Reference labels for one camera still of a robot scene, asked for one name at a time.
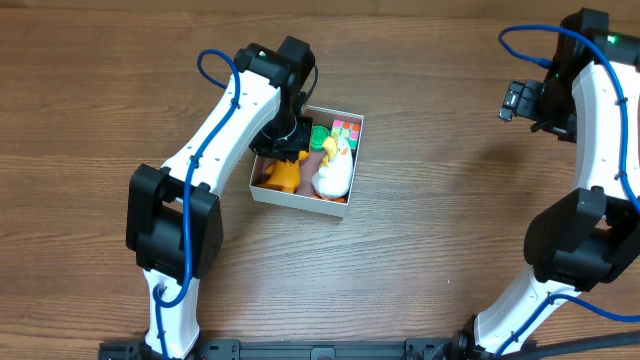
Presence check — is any white and yellow duck toy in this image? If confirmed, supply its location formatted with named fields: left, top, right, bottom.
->
left=312, top=135, right=354, bottom=203

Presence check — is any thick black cable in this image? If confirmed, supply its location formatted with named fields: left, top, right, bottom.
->
left=509, top=331, right=640, bottom=360

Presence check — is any orange dinosaur toy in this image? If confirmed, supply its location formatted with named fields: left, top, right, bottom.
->
left=258, top=151, right=310, bottom=194

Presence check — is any green round cap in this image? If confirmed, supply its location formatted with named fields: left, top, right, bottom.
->
left=310, top=125, right=330, bottom=152

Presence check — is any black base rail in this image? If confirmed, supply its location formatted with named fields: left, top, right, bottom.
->
left=97, top=329, right=539, bottom=360

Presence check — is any colourful puzzle cube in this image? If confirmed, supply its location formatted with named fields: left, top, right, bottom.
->
left=331, top=119, right=361, bottom=151

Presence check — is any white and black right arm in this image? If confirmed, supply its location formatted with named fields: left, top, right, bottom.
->
left=433, top=8, right=639, bottom=359

